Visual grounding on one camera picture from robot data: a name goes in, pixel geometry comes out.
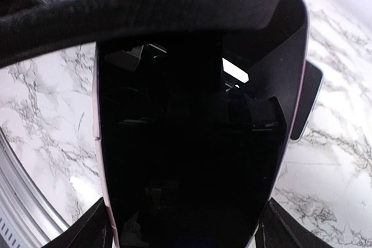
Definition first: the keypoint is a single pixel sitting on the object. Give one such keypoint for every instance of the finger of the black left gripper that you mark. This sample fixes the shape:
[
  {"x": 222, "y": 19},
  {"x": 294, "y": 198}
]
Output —
[{"x": 30, "y": 28}]

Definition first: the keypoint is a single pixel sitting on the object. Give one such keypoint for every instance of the pink phone case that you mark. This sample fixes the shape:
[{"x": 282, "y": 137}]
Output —
[{"x": 134, "y": 51}]

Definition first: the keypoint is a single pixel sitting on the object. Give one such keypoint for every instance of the aluminium front rail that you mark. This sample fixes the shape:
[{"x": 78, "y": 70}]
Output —
[{"x": 27, "y": 218}]

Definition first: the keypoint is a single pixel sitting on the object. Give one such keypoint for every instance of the black phone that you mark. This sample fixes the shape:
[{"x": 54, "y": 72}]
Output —
[
  {"x": 312, "y": 82},
  {"x": 193, "y": 131}
]

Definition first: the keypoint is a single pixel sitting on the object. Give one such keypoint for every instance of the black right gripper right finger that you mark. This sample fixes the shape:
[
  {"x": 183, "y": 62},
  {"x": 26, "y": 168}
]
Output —
[{"x": 277, "y": 228}]

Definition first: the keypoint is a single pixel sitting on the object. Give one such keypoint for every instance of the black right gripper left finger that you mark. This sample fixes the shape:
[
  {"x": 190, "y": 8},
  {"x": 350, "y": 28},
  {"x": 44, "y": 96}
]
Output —
[{"x": 91, "y": 230}]

